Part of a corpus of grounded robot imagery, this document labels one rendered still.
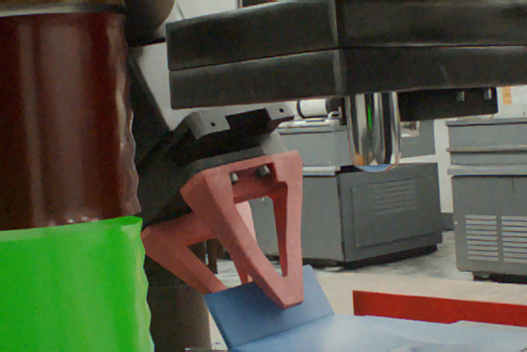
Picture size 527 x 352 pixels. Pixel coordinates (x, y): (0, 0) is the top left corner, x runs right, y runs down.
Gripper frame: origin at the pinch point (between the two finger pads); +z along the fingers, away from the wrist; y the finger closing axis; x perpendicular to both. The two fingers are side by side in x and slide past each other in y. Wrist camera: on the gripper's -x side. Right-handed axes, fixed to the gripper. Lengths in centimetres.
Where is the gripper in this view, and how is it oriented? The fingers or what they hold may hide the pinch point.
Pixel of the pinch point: (269, 304)
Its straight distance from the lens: 57.3
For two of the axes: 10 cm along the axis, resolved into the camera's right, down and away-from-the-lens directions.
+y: 5.0, -4.8, -7.2
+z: 4.4, 8.6, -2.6
